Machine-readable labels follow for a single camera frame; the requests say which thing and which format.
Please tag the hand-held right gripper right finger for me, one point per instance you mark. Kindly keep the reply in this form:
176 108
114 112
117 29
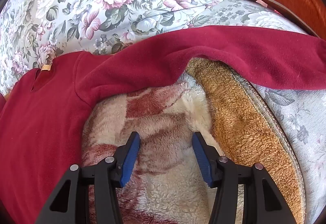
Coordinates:
201 157

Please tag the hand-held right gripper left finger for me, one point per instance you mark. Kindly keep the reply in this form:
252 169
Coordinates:
131 155

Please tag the dark red fleece sweater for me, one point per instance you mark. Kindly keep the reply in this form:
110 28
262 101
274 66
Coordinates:
45 117

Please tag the plush floral blanket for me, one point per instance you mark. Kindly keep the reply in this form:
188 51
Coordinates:
178 117

